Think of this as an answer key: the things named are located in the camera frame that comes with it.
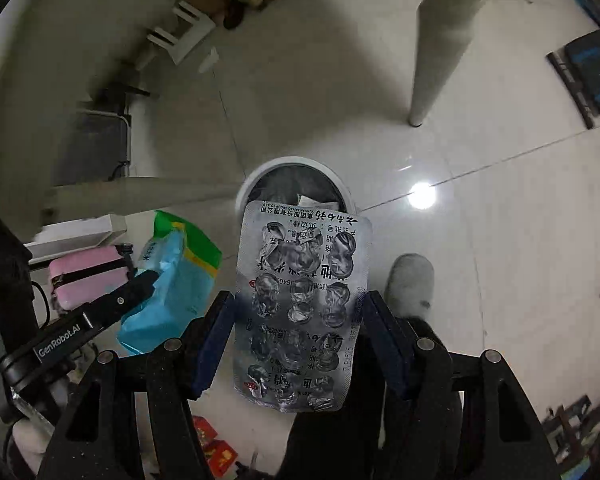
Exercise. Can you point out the red small packets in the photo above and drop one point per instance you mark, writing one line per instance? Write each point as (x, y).
(217, 452)

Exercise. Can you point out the person's dark trouser leg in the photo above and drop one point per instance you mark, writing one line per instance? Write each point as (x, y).
(325, 445)

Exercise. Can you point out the dark framed clutter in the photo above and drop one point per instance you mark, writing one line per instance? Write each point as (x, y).
(577, 435)

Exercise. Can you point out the blue and green plastic packet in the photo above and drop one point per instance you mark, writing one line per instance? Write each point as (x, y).
(175, 285)

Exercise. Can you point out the silver blister pack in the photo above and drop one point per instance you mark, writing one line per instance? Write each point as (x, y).
(302, 285)

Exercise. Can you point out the white flat box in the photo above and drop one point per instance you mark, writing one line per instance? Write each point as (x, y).
(75, 237)

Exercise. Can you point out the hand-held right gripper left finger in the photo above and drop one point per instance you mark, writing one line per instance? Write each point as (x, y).
(214, 345)

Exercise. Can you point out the brown shoe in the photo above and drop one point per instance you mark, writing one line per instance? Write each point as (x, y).
(234, 15)

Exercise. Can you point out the pink zip case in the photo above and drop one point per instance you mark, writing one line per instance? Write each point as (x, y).
(87, 272)

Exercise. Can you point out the white plastic stool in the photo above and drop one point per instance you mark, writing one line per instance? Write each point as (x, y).
(185, 27)

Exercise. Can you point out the black and blue mat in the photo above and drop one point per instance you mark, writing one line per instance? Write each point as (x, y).
(592, 70)

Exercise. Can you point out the white round trash bin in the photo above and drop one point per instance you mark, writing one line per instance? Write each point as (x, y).
(280, 165)

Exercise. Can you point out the beige table leg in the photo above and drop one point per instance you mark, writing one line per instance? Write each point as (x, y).
(447, 35)

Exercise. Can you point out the white paper scrap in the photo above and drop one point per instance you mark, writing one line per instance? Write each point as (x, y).
(209, 60)

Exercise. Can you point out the grey slipper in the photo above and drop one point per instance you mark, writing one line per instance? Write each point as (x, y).
(411, 285)

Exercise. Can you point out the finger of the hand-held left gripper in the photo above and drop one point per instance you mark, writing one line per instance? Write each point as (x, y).
(87, 321)

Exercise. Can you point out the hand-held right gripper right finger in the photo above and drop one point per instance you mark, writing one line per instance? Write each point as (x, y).
(386, 347)

